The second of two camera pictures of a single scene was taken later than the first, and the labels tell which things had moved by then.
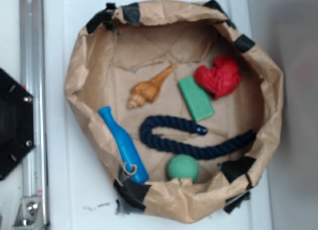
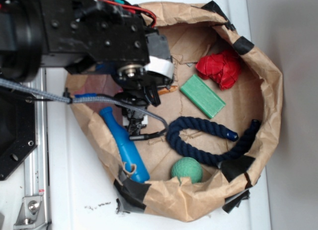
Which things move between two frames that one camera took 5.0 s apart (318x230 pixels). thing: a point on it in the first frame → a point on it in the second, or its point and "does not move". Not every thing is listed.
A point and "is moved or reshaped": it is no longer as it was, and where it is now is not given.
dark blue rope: [191, 152] → [193, 123]
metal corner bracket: [30, 214] does not move
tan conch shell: [146, 92] is moved or reshaped
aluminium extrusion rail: [32, 77] does not move
